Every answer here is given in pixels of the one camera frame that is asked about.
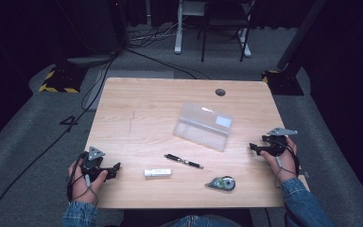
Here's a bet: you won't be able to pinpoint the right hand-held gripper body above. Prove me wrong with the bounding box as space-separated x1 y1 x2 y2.
261 127 299 158

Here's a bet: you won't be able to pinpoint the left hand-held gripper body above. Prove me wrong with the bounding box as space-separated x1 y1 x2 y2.
79 146 114 183

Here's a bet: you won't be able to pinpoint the person's right hand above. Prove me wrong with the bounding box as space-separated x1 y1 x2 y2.
259 136 299 183

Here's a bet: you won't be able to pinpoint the person's left hand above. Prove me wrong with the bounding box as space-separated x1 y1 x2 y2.
68 159 109 205

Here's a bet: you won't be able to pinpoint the white eraser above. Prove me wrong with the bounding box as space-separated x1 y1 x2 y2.
144 167 173 179

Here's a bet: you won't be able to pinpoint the correction tape dispenser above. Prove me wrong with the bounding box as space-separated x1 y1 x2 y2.
204 175 236 192

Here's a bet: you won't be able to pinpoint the clear plastic pencil case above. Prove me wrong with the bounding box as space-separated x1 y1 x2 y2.
173 101 235 153

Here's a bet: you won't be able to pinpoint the hazard striped stand base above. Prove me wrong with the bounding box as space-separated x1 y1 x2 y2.
38 63 89 95
261 69 305 96

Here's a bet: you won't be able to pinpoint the black pen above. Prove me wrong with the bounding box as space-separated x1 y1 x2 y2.
164 153 205 170

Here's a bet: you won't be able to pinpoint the person's legs in jeans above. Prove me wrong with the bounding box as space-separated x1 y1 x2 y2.
164 214 244 227

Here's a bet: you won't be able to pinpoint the white desk leg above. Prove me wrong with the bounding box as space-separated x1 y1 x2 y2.
237 27 252 59
173 0 186 56

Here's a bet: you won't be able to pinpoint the dark slanted stand pole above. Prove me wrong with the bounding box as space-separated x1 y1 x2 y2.
276 0 329 72

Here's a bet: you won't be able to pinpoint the black chair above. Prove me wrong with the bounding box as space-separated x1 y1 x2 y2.
197 0 257 63

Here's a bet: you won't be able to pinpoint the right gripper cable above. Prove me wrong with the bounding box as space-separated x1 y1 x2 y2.
273 138 301 189

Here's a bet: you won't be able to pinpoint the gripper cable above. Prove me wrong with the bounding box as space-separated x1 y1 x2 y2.
66 151 100 206
273 138 301 189

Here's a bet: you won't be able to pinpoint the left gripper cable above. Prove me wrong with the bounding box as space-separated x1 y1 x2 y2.
66 151 100 206

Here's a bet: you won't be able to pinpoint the long black floor cable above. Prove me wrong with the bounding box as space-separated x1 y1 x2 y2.
0 51 120 227

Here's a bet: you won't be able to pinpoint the bundle of floor cables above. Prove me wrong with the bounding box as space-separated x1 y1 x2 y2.
128 22 179 49

